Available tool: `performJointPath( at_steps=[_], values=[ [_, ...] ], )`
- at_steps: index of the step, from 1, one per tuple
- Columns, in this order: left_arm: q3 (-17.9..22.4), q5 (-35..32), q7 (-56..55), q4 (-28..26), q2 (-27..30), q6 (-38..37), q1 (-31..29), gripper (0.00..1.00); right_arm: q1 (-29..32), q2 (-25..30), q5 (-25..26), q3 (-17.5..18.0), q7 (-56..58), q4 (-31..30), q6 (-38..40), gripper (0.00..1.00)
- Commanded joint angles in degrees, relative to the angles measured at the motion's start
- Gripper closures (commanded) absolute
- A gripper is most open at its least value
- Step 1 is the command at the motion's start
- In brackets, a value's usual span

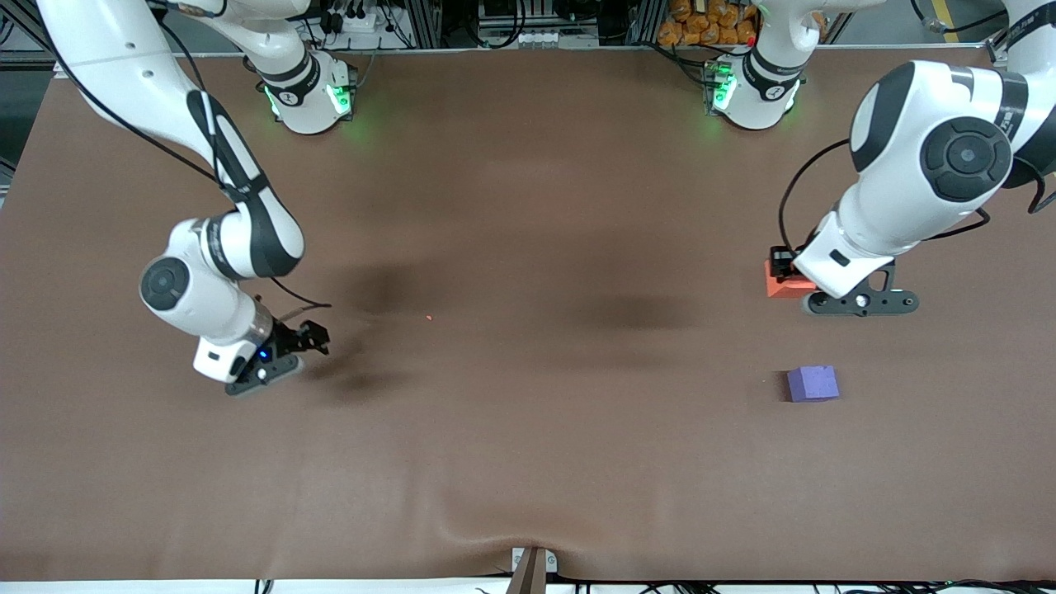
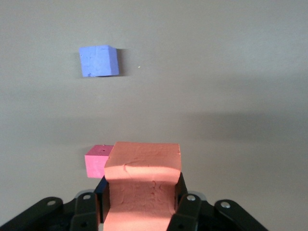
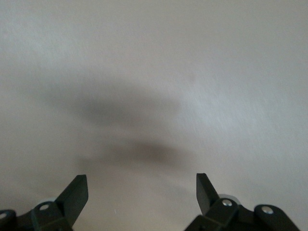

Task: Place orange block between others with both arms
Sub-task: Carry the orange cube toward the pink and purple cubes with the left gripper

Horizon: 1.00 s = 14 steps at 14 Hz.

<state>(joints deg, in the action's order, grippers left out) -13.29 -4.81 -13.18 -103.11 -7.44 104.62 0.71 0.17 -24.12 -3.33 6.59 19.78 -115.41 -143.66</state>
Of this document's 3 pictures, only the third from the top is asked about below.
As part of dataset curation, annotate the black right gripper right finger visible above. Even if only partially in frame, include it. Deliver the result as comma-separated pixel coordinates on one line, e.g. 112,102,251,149
184,172,300,231

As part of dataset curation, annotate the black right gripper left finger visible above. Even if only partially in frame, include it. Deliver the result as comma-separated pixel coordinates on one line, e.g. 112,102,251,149
0,174,88,231

